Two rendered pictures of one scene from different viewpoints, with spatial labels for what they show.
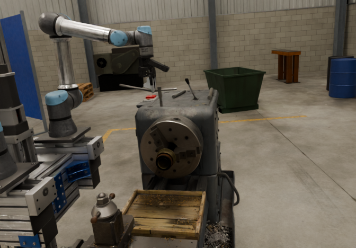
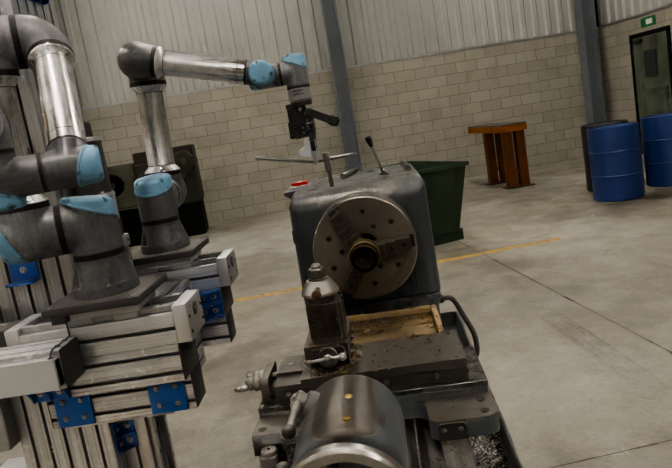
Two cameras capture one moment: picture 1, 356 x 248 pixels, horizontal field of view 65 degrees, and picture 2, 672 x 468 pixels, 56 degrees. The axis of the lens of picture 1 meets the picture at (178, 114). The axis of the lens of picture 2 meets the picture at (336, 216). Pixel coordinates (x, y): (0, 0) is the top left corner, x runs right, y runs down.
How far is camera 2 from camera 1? 0.64 m
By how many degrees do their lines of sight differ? 10
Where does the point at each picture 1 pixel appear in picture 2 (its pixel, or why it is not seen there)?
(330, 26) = (573, 71)
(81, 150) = (206, 272)
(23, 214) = (167, 342)
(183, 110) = (373, 186)
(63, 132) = (172, 243)
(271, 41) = (464, 109)
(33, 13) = not seen: outside the picture
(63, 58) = (156, 118)
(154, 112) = (323, 195)
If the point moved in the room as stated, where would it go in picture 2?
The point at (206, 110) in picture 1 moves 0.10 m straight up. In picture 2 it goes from (411, 181) to (407, 150)
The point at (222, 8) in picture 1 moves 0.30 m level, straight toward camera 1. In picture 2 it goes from (358, 52) to (358, 51)
